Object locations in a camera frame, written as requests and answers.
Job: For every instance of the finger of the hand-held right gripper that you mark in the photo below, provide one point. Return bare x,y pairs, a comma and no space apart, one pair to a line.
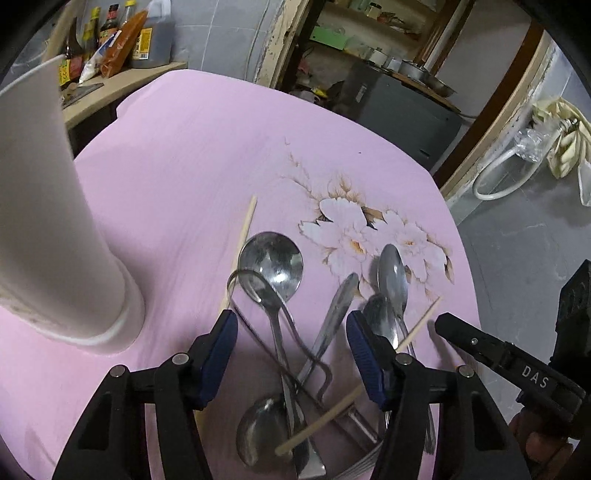
498,357

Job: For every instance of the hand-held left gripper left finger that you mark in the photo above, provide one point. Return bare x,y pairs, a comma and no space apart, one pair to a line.
220,355

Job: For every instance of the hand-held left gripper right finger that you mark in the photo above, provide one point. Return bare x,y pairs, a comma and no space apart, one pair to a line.
364,360

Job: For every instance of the thin dark metal rod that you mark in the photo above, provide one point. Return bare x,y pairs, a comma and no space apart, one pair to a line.
258,339

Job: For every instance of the small metal spoon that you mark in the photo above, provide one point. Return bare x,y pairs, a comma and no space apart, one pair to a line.
381,318

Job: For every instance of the wooden chopstick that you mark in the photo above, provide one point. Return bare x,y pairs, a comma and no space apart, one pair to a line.
60,27
323,422
244,230

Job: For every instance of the oval bowl metal spoon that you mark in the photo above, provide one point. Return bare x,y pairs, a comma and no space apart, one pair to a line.
392,277

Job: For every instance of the round bowl metal spoon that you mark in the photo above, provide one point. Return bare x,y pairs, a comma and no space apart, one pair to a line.
272,263

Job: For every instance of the metal fork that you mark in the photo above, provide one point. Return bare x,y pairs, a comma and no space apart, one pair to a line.
364,466

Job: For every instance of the white plastic utensil holder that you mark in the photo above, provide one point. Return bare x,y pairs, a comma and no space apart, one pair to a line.
46,207

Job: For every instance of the person's right hand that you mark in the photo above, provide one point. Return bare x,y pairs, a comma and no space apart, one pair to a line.
535,443

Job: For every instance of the long clear plastic bag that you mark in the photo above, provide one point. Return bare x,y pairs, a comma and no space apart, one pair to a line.
585,184

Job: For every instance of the cream rubber gloves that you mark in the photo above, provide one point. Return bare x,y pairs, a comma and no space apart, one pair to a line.
565,143

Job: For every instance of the small clear plastic bag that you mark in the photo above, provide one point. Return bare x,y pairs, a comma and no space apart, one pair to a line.
531,141

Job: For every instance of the grey cabinet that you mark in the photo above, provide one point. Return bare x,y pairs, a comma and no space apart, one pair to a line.
401,110

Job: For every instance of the wooden cutting board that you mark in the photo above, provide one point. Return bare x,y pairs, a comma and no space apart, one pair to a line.
443,100

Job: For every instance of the beige kitchen counter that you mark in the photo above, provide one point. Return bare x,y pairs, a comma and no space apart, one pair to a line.
106,97

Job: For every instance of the metal pot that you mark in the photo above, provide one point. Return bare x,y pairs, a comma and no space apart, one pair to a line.
408,68

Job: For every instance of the small white pot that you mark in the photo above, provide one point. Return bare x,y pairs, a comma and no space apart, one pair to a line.
376,55

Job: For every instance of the white blue packet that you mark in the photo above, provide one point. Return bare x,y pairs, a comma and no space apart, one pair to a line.
94,62

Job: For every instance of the white pipe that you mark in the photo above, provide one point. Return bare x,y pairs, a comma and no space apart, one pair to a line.
445,32

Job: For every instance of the large dark oil jug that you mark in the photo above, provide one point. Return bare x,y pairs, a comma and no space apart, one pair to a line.
159,41

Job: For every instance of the orange snack packet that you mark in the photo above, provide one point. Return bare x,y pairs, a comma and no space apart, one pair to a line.
122,46

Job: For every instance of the green box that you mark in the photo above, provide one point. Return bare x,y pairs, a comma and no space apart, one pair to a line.
330,37

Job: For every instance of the wooden pantry shelf unit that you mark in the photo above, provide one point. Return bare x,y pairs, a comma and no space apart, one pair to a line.
369,23

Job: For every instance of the large brown sauce bottle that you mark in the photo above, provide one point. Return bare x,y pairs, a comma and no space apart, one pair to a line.
71,50

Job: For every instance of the yellow label sauce bottle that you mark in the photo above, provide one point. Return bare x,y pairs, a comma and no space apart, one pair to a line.
91,37

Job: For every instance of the red cap sauce bottle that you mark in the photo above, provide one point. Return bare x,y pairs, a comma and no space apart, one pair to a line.
109,23

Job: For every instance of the yellow cap sauce bottle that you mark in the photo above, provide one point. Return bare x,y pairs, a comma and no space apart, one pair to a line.
129,11

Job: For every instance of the worn wooden door frame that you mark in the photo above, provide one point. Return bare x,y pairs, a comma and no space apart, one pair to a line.
281,41

